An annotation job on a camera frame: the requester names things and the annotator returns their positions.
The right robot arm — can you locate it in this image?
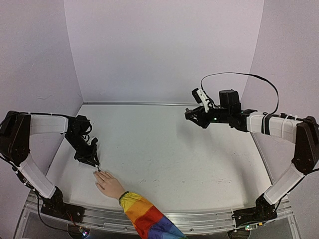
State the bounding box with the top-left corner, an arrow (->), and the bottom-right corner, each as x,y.
185,88 -> 319,205

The rear table edge rail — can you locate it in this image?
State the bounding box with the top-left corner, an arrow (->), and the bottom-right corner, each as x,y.
83,102 -> 200,107

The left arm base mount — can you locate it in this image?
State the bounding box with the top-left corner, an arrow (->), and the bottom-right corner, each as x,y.
39,187 -> 85,223

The left base black cable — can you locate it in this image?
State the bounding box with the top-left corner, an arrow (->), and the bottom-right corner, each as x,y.
37,196 -> 83,232

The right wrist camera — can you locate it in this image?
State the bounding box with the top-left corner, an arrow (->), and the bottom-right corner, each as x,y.
191,88 -> 215,113

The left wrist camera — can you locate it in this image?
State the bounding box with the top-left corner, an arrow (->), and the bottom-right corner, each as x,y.
88,137 -> 98,147

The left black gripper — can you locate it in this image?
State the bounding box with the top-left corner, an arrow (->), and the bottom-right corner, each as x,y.
65,134 -> 100,167

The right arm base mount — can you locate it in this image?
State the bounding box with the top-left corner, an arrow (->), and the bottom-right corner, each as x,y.
232,194 -> 277,229

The right black camera cable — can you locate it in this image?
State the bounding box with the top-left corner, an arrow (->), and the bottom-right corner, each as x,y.
200,72 -> 279,116

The mannequin hand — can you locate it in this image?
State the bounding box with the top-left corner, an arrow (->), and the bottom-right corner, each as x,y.
93,171 -> 126,200

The aluminium front rail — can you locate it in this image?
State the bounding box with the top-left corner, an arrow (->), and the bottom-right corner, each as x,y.
26,189 -> 292,239

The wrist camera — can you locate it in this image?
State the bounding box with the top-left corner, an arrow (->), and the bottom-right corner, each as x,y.
88,137 -> 98,147
191,88 -> 215,113

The rainbow sleeve forearm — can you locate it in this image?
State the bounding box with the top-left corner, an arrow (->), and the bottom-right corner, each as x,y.
119,191 -> 187,239

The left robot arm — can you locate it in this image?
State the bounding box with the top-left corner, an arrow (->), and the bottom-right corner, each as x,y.
0,111 -> 100,218

